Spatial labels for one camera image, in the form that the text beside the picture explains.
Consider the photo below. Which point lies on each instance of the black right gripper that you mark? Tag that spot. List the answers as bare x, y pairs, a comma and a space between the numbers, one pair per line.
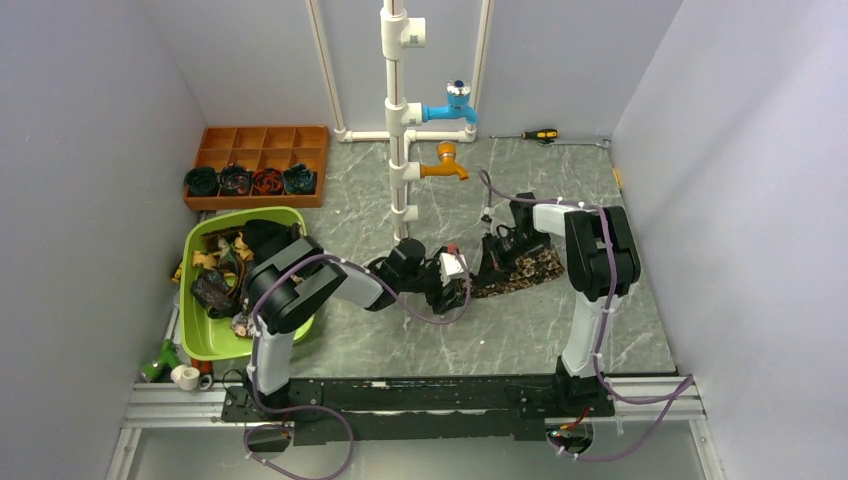
493, 266

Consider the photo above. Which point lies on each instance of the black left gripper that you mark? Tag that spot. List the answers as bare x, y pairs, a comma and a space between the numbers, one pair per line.
436, 300

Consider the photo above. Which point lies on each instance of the brown floral tie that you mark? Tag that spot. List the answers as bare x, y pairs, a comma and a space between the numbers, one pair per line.
550, 268

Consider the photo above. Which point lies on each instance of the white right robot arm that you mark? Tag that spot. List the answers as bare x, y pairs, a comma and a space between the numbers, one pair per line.
597, 252

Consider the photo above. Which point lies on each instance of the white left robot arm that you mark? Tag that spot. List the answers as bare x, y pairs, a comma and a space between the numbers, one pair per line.
289, 287

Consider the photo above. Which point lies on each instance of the pile of floral ties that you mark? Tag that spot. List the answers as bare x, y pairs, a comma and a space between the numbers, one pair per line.
228, 257

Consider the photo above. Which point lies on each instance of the orange plastic faucet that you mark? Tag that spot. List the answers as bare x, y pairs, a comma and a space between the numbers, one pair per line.
447, 164

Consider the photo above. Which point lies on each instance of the yellow black screwdriver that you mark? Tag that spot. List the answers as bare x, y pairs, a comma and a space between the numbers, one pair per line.
545, 135

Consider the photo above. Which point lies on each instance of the silver wrench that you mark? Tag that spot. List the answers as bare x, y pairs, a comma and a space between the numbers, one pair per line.
601, 143

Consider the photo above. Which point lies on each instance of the blue plastic faucet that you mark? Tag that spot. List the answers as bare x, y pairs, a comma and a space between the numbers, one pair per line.
458, 95

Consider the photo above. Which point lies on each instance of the teal black rolled tie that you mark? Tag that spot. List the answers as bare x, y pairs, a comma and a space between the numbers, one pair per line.
299, 179

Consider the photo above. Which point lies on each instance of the red black rolled tie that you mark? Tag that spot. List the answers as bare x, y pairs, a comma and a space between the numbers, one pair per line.
268, 182

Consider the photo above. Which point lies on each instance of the orange wooden compartment tray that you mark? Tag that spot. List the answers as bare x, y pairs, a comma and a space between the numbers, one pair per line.
258, 147

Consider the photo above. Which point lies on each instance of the green plastic basin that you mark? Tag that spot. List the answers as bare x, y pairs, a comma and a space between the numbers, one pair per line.
202, 337

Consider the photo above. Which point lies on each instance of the white PVC pipe assembly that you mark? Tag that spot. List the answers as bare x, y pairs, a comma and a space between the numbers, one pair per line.
399, 33

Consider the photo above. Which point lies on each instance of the dark green rolled tie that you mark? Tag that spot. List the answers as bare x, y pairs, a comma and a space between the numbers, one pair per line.
202, 182

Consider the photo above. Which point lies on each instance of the green plastic faucet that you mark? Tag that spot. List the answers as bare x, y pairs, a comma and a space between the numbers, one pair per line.
166, 360

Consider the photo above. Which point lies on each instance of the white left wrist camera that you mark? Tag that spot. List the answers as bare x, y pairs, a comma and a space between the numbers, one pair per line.
452, 266

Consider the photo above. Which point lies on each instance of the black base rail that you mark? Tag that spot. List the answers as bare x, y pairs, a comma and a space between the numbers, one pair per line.
335, 427

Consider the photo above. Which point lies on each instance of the aluminium frame rail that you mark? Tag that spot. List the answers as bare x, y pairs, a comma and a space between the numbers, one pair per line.
162, 405

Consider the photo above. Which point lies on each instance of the yellow black tool handle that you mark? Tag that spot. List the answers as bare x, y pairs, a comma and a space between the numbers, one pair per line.
178, 273

